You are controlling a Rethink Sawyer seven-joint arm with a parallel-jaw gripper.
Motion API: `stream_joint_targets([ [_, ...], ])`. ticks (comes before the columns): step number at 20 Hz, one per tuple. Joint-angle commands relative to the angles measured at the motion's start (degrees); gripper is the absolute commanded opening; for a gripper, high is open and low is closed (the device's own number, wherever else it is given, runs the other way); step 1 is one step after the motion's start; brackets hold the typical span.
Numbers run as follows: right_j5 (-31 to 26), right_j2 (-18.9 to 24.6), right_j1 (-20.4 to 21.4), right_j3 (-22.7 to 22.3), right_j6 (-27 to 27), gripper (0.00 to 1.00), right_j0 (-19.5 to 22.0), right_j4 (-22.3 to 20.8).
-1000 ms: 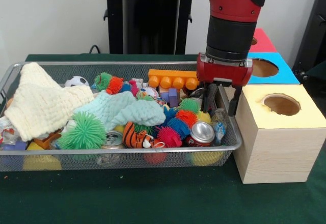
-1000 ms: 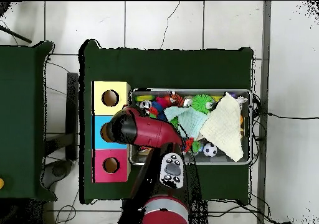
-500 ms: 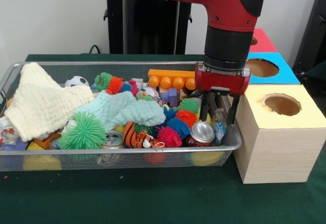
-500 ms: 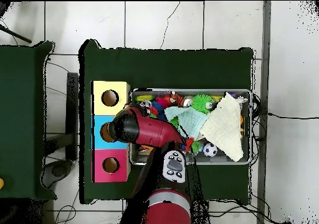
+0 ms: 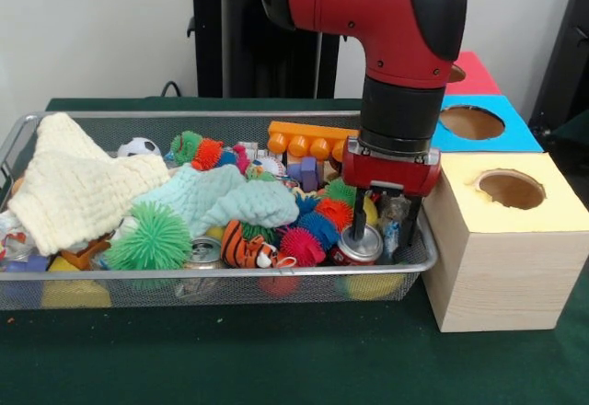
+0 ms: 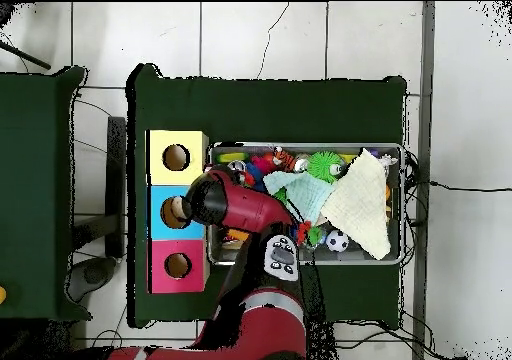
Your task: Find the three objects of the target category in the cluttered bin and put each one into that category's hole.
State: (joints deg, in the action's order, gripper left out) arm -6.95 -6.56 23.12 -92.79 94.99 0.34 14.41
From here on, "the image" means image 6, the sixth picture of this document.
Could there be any orange building block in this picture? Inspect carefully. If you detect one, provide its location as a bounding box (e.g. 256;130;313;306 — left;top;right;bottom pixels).
221;228;252;250

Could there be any wooden box with three holes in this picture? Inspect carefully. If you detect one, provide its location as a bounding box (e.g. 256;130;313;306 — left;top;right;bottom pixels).
145;129;211;295

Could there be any clear mesh bin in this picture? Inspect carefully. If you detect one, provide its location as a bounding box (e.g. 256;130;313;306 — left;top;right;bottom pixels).
206;141;406;266

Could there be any large multicolour spiky caterpillar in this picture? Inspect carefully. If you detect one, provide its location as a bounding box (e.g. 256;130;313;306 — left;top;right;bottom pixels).
239;154;277;193

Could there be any tiger plush toy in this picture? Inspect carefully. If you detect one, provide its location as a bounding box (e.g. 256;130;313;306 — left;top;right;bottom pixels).
272;146;297;173

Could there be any mint knitted cloth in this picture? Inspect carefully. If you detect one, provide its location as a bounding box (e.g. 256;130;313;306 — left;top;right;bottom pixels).
262;170;337;223

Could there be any small multicolour spiky caterpillar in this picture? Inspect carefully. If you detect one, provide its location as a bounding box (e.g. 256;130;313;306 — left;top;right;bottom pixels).
295;219;326;246

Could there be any green spiky ball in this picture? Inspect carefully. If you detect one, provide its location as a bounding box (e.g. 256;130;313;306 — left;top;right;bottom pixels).
306;150;346;184

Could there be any small soccer ball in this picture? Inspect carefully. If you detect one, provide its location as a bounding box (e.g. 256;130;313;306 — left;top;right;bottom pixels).
325;229;350;253

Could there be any cream knitted cloth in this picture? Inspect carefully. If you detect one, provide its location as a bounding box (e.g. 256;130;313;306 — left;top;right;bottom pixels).
320;147;392;261

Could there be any black stand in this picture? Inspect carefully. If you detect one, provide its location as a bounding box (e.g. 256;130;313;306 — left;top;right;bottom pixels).
71;115;128;259

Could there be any grey plastic base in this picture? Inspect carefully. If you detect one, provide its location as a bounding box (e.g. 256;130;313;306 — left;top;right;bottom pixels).
65;256;118;302

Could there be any dark green side tablecloth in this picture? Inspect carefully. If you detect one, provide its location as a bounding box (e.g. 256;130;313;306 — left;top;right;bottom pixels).
0;65;93;323

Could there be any black rod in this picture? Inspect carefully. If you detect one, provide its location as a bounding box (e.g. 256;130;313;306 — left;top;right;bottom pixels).
0;40;52;71

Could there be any grey metal rail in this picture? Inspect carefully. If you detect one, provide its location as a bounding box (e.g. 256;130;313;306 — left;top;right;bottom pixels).
412;1;436;360

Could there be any thin black cable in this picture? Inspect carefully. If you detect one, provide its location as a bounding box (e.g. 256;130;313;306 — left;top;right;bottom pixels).
429;179;512;194

